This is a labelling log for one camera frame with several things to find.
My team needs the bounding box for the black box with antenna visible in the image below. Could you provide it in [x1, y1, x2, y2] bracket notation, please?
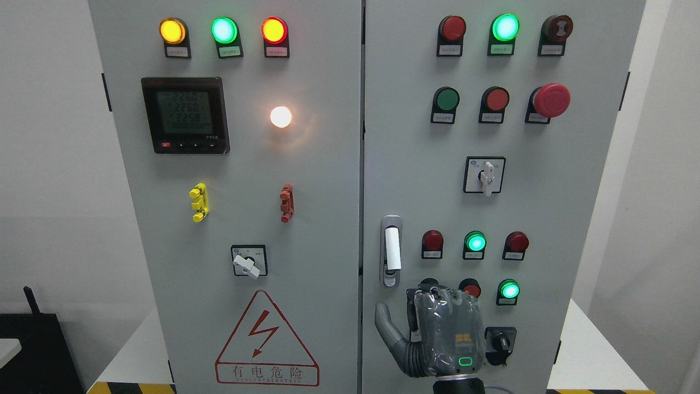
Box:
[1, 286, 85, 393]

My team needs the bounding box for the yellow indicator light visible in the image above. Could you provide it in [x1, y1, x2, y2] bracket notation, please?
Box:
[159, 18, 191, 59]

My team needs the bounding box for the dark red indicator middle left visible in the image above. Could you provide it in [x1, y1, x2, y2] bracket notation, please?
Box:
[422, 229, 444, 259]

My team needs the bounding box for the red terminal connector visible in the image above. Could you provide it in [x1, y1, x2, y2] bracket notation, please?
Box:
[278, 183, 295, 223]

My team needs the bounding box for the red push button lower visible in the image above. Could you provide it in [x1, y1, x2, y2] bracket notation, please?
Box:
[458, 279, 482, 298]

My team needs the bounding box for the red push button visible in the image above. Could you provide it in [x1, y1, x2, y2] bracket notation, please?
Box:
[458, 279, 482, 298]
[479, 86, 510, 123]

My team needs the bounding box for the green push button upper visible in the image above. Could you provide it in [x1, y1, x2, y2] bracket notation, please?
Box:
[430, 86, 460, 124]

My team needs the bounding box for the red emergency stop mushroom button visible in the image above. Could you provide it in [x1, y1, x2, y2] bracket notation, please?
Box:
[524, 83, 571, 125]

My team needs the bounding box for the green indicator light top left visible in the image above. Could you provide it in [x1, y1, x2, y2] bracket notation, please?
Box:
[211, 16, 243, 59]

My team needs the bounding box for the green push button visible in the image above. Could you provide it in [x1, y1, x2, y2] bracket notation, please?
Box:
[418, 277, 439, 292]
[430, 86, 460, 124]

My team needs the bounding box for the white glowing indicator light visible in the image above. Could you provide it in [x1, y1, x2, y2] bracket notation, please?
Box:
[270, 106, 293, 128]

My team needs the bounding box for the green lit button lower right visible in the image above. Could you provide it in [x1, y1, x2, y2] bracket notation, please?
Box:
[497, 279, 521, 306]

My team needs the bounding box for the dark red buzzer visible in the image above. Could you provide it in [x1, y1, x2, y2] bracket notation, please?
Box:
[538, 15, 573, 57]

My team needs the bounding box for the green indicator light top right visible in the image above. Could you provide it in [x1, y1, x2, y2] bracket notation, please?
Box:
[487, 13, 520, 56]

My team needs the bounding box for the dark red indicator middle right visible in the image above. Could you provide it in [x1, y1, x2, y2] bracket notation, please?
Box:
[502, 230, 529, 261]

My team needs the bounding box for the dark red indicator top right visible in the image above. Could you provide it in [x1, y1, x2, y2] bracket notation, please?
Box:
[436, 15, 466, 57]

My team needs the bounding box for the black rotary selector switch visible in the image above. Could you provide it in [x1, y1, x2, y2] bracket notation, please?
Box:
[485, 327, 517, 366]

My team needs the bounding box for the white-knob selector switch upper right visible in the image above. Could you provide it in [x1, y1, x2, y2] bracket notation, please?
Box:
[463, 155, 506, 196]

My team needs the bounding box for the grey left cabinet door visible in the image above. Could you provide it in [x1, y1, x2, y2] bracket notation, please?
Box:
[89, 1, 363, 393]

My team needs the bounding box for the silver swing door handle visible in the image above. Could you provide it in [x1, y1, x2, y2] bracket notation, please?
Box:
[380, 215, 403, 288]

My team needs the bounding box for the grey cabinet door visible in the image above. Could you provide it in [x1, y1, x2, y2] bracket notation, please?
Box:
[89, 1, 363, 393]
[362, 1, 645, 393]

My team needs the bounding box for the dark red indicator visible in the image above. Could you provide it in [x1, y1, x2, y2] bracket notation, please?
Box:
[502, 230, 529, 261]
[422, 229, 444, 259]
[436, 15, 466, 57]

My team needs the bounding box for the black digital power meter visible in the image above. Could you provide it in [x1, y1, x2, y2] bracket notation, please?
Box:
[142, 77, 230, 154]

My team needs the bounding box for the green indicator light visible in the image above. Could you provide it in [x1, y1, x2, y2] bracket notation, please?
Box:
[211, 16, 243, 59]
[487, 13, 520, 56]
[462, 230, 487, 261]

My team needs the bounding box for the white-knob selector switch left door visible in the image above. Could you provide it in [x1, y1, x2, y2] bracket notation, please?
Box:
[230, 245, 269, 279]

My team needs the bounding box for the grey right cabinet door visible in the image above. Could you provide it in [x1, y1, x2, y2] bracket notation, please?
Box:
[362, 1, 645, 393]

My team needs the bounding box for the red indicator light top left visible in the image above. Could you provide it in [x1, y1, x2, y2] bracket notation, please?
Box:
[261, 16, 290, 58]

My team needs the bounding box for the red push button upper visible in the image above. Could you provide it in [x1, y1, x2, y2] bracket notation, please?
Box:
[479, 86, 510, 123]

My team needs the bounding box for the green indicator light middle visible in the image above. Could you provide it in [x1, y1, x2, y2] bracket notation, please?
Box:
[462, 230, 487, 261]

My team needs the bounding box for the green push button lower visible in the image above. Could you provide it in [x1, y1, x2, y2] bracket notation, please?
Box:
[418, 277, 439, 292]

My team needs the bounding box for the yellow terminal connector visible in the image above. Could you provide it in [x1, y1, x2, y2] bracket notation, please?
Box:
[189, 182, 209, 223]

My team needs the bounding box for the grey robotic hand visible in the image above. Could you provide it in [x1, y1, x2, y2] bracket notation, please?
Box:
[374, 283, 486, 378]

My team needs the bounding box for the red electrical hazard warning sticker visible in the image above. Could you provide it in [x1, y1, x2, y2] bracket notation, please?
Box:
[215, 290, 320, 387]

